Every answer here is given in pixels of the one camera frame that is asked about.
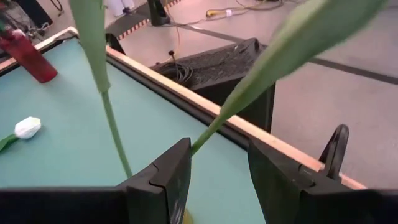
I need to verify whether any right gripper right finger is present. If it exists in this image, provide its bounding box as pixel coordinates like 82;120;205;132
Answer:
248;139;398;224

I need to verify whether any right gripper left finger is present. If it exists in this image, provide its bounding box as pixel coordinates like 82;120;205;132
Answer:
0;136;193;224

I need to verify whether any white artificial tulip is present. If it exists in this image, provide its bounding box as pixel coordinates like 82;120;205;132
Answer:
68;0;389;180
0;116;42;153

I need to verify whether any yellow textured glass vase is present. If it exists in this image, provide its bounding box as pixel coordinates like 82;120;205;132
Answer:
182;208;195;224

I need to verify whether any red ribbed glass vase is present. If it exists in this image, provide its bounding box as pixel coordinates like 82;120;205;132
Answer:
0;26;59;84

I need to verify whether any green table mat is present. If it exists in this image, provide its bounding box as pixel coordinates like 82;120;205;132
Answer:
0;37;268;224

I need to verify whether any black computer tower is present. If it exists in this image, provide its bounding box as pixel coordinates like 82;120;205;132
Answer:
150;37;277;133

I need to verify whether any black mat with striped edge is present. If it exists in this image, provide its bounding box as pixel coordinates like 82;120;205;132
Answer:
105;0;184;41

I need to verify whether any black stand foot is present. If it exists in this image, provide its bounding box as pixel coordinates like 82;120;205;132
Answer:
146;0;171;27

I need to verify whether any black table clamp handle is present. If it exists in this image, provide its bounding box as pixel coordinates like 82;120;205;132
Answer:
318;123;349;183

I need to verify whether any black coiled cable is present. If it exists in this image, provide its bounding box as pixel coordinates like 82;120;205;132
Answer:
157;60;194;85

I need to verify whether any thin yellow cable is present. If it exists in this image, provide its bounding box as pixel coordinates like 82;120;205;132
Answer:
169;18;183;52

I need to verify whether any yellow extension cord plug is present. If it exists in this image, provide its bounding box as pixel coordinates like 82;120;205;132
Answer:
205;0;285;19

